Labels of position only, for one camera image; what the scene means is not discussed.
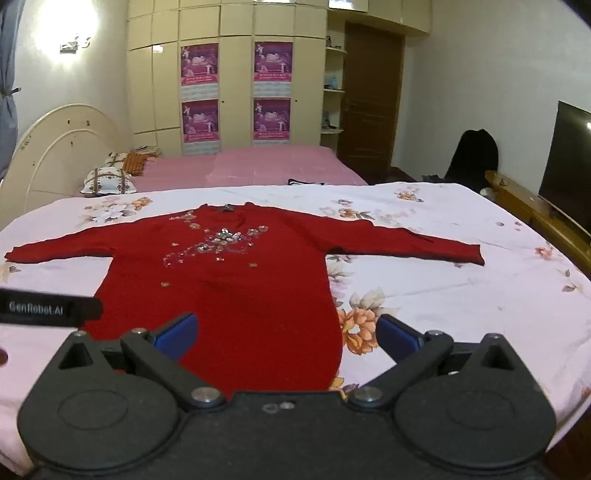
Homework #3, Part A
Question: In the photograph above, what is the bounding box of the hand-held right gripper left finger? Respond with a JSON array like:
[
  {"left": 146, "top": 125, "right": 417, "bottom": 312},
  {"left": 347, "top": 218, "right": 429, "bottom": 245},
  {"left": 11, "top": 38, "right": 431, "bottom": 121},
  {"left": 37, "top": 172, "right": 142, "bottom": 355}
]
[{"left": 52, "top": 312, "right": 227, "bottom": 411}]

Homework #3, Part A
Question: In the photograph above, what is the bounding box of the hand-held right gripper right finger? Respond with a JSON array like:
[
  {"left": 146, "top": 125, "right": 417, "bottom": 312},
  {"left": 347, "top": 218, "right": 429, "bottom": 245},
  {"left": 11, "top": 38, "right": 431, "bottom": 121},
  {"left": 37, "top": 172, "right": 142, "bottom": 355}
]
[{"left": 346, "top": 314, "right": 533, "bottom": 411}]

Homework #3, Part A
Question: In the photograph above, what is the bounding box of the red sequined sweater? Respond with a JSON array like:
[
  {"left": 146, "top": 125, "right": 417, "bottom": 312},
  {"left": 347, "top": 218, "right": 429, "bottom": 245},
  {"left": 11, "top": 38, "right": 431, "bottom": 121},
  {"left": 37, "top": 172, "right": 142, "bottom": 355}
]
[{"left": 4, "top": 202, "right": 485, "bottom": 402}]

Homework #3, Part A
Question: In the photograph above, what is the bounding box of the floral bed sheet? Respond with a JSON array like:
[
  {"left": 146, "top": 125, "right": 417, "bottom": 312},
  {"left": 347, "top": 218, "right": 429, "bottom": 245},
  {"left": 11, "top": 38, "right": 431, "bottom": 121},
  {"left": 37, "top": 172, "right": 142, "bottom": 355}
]
[{"left": 0, "top": 182, "right": 591, "bottom": 476}]

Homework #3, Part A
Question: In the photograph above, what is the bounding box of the cream curved headboard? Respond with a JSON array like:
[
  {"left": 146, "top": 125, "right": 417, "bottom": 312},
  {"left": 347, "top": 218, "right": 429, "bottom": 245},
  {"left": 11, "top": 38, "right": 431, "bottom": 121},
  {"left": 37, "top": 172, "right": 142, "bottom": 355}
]
[{"left": 0, "top": 104, "right": 125, "bottom": 206}]

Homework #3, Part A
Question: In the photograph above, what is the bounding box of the orange striped pillow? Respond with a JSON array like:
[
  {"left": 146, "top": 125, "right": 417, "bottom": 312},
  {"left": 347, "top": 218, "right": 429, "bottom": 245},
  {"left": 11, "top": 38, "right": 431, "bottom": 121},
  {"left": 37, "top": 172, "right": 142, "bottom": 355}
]
[{"left": 124, "top": 152, "right": 160, "bottom": 177}]

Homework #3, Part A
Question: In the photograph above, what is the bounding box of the pink bed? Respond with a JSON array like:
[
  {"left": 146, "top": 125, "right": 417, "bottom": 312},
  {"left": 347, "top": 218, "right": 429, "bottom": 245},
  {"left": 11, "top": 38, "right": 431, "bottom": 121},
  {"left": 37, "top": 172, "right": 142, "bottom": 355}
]
[{"left": 108, "top": 144, "right": 370, "bottom": 192}]

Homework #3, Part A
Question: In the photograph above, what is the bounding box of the wooden television stand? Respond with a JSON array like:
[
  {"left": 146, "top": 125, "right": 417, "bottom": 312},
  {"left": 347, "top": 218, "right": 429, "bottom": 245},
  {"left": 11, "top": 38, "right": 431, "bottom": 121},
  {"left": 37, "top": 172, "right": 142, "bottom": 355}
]
[{"left": 485, "top": 170, "right": 591, "bottom": 278}]

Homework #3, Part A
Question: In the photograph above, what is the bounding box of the black bag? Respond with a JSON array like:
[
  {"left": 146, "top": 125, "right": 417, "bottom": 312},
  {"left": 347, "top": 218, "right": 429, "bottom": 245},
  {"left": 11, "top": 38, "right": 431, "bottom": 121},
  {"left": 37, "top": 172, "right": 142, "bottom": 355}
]
[{"left": 444, "top": 129, "right": 499, "bottom": 192}]

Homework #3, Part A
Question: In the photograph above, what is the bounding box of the brown wooden door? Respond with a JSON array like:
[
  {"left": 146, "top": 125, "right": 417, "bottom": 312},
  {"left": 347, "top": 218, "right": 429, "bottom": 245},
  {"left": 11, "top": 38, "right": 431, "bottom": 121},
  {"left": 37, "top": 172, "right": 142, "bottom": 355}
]
[{"left": 337, "top": 22, "right": 406, "bottom": 171}]

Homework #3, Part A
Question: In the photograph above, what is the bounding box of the grey curtain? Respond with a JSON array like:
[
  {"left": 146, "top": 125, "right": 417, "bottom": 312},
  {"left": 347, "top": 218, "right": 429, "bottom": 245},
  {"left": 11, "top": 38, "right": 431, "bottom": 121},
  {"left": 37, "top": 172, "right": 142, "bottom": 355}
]
[{"left": 0, "top": 0, "right": 24, "bottom": 181}]

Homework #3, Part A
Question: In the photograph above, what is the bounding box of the black television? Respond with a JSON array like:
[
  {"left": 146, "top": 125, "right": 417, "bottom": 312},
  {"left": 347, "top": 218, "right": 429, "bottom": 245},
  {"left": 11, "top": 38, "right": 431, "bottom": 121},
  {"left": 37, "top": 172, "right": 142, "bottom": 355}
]
[{"left": 538, "top": 100, "right": 591, "bottom": 236}]

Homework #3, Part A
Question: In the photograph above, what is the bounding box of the cream corner shelf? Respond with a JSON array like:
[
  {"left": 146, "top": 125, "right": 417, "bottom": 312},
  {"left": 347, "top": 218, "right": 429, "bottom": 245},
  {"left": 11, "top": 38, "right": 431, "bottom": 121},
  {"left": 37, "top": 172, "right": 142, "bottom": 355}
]
[{"left": 321, "top": 34, "right": 348, "bottom": 136}]

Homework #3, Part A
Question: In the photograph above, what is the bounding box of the cream wardrobe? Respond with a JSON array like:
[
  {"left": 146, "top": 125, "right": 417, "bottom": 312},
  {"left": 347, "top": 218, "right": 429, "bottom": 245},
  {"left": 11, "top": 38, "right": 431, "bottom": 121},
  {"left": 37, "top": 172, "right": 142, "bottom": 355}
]
[{"left": 127, "top": 0, "right": 432, "bottom": 158}]

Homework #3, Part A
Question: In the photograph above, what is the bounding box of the purple wall poster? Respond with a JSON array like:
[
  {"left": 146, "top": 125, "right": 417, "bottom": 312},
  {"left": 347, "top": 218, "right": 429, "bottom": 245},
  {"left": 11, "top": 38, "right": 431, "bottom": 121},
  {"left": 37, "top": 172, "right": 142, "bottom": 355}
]
[
  {"left": 181, "top": 99, "right": 219, "bottom": 155},
  {"left": 180, "top": 44, "right": 219, "bottom": 101},
  {"left": 253, "top": 41, "right": 294, "bottom": 99},
  {"left": 252, "top": 98, "right": 292, "bottom": 146}
]

